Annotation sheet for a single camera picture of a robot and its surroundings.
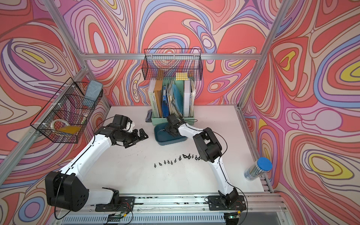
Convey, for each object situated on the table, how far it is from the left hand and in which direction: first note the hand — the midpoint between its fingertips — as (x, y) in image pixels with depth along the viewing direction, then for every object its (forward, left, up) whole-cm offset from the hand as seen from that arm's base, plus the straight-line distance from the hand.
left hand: (143, 138), depth 81 cm
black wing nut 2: (-7, -19, -15) cm, 25 cm away
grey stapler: (+26, +3, -11) cm, 28 cm away
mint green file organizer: (+27, -17, +7) cm, 33 cm away
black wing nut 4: (-7, -14, -16) cm, 22 cm away
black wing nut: (-5, -22, -16) cm, 27 cm away
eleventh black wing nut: (-8, -12, -16) cm, 21 cm away
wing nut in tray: (-9, -9, -16) cm, 20 cm away
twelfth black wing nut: (-10, -6, -15) cm, 19 cm away
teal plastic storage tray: (+10, -10, -15) cm, 21 cm away
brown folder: (+31, -7, +11) cm, 33 cm away
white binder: (+27, -26, +8) cm, 39 cm away
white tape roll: (-3, +40, +18) cm, 44 cm away
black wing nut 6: (-5, -34, -16) cm, 38 cm away
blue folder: (+28, -10, -3) cm, 30 cm away
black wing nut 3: (-8, -16, -16) cm, 24 cm away
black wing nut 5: (-4, -32, -16) cm, 36 cm away
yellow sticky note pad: (+36, -23, +19) cm, 47 cm away
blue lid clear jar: (-18, -61, 0) cm, 63 cm away
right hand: (+16, -12, -15) cm, 25 cm away
